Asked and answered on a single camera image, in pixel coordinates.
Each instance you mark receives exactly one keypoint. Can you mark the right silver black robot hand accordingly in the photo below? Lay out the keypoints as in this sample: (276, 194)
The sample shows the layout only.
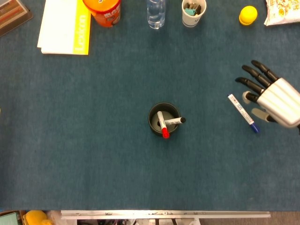
(281, 103)

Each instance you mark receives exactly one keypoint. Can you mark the blue capped white marker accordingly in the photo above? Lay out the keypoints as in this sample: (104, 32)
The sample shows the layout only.
(243, 113)

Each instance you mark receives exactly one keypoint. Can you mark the black capped white marker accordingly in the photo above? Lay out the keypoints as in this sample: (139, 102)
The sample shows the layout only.
(174, 121)

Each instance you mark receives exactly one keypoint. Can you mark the red capped white marker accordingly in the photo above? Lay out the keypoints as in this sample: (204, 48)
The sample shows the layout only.
(165, 132)

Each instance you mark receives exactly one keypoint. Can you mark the black mesh pen cup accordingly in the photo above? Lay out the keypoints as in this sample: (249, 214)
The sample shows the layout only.
(164, 106)

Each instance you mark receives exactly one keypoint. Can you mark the white snack bag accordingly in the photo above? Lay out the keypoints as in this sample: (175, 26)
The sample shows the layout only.
(283, 11)

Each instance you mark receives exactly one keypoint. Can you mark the yellow egg-shaped container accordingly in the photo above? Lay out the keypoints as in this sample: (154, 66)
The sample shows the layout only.
(248, 15)

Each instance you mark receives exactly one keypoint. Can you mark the white paper cup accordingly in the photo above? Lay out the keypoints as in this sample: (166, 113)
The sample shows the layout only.
(193, 20)

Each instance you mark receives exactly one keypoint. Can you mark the binder clips in cup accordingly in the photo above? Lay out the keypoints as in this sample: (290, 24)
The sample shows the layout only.
(191, 11)

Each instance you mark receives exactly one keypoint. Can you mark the clear plastic water bottle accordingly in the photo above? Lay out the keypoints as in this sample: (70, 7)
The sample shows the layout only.
(155, 14)

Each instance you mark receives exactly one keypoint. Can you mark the blue-grey felt table cloth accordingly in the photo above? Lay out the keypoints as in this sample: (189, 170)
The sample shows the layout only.
(93, 152)

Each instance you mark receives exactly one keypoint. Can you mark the orange instant noodle cup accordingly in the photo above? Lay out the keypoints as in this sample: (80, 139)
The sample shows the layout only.
(105, 16)

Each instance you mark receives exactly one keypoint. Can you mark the white and yellow notebook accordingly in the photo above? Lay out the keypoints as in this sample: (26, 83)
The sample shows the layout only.
(61, 28)

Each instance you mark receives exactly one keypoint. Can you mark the yellow plush toy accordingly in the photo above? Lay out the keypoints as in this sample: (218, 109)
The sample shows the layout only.
(37, 218)

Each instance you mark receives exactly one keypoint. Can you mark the framed patterned picture card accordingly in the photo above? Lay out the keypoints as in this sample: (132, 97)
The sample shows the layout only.
(11, 16)

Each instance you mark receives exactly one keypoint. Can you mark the green box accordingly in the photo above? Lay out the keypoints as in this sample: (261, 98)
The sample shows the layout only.
(8, 219)

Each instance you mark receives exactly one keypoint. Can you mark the aluminium profile rail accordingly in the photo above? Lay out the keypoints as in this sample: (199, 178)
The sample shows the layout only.
(164, 213)

